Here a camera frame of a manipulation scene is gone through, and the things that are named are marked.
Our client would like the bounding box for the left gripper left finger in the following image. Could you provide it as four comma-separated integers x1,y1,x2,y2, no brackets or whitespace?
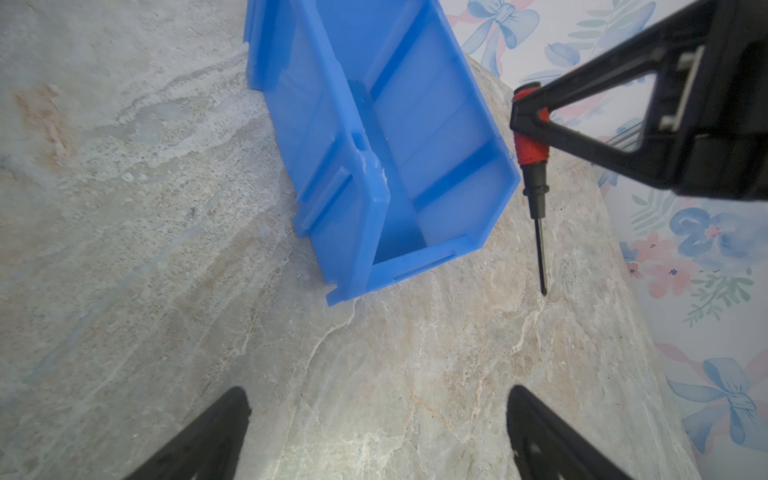
128,386,251,479

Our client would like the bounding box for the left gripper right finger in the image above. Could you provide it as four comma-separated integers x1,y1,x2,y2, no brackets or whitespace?
506,385,630,480

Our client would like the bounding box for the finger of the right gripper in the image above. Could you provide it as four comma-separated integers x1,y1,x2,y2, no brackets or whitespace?
510,1,704,189

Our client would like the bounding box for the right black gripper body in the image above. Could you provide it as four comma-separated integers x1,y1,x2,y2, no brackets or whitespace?
673,1,767,201

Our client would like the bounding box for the red black screwdriver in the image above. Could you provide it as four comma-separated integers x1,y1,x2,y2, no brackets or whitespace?
511,82,552,298

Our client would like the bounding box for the blue plastic storage bin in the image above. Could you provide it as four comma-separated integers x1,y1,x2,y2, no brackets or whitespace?
244,1,520,305

